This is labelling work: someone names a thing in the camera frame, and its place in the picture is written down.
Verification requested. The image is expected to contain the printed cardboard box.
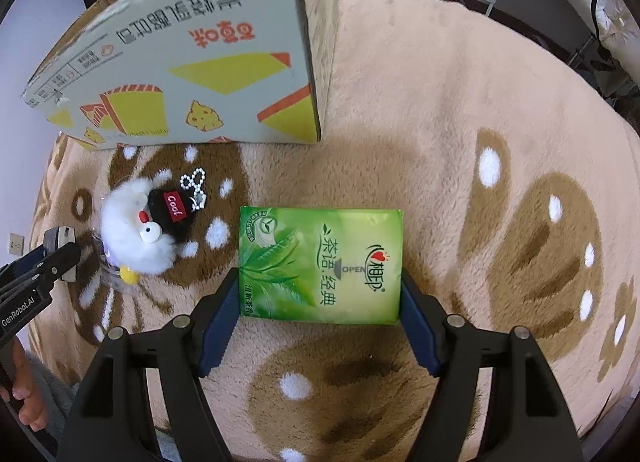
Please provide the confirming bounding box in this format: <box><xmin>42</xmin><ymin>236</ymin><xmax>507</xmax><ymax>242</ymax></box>
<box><xmin>20</xmin><ymin>0</ymin><xmax>342</xmax><ymax>151</ymax></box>

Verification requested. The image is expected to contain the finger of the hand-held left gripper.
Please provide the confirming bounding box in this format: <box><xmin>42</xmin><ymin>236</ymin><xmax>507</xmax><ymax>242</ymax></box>
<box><xmin>10</xmin><ymin>225</ymin><xmax>82</xmax><ymax>293</ymax></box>

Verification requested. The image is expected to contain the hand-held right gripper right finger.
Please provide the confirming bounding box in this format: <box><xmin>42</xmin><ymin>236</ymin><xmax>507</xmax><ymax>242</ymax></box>
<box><xmin>400</xmin><ymin>268</ymin><xmax>585</xmax><ymax>462</ymax></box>

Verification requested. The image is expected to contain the beige printed blanket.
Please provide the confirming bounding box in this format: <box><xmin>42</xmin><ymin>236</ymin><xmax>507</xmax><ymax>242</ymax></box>
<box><xmin>24</xmin><ymin>0</ymin><xmax>640</xmax><ymax>462</ymax></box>

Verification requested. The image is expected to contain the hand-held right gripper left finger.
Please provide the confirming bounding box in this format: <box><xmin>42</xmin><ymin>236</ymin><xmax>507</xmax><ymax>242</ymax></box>
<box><xmin>57</xmin><ymin>267</ymin><xmax>242</xmax><ymax>462</ymax></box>

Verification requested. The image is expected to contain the white fluffy plush toy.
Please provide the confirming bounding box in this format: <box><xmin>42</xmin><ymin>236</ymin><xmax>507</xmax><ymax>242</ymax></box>
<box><xmin>99</xmin><ymin>168</ymin><xmax>210</xmax><ymax>289</ymax></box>

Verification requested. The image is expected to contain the clear plastic wrapper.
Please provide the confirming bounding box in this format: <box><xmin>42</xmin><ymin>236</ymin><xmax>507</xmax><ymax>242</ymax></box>
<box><xmin>95</xmin><ymin>242</ymin><xmax>143</xmax><ymax>296</ymax></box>

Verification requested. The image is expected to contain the green tissue pack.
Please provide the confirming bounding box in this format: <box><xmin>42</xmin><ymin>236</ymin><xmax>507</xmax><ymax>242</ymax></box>
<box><xmin>238</xmin><ymin>205</ymin><xmax>404</xmax><ymax>327</ymax></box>

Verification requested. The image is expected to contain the person's left hand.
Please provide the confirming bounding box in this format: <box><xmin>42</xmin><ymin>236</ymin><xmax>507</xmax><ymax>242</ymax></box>
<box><xmin>0</xmin><ymin>336</ymin><xmax>49</xmax><ymax>434</ymax></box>

